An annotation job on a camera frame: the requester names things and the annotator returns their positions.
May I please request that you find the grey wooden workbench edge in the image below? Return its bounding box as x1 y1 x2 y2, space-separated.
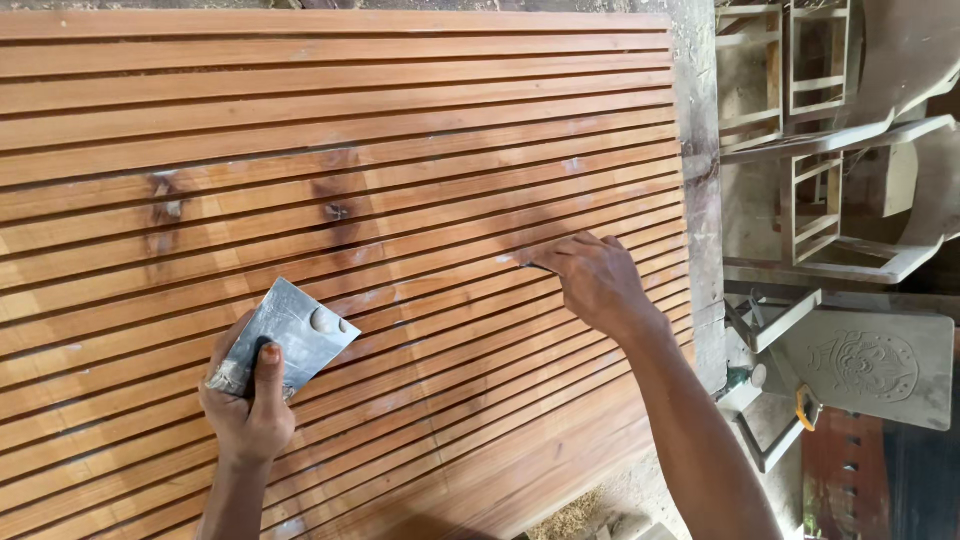
660 0 729 395

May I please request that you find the slatted wooden panel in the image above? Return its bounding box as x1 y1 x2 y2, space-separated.
0 9 699 540

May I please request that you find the dusty white plastic chair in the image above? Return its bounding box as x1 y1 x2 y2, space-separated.
718 0 960 286

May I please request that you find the grey metal putty plate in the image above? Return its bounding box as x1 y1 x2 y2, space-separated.
205 276 363 400

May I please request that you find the yellow handled tool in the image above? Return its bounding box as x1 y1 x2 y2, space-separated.
795 384 823 433

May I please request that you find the person's left hand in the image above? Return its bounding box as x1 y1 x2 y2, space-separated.
198 309 297 470

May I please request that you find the carved grey plastic chair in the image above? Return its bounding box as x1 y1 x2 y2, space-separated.
723 287 956 475

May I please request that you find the pile of sawdust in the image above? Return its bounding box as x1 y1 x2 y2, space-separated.
525 486 609 540

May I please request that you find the person's right hand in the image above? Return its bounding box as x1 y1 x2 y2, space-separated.
511 231 669 342

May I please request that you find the wooden chair frame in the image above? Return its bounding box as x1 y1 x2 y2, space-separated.
716 0 852 267

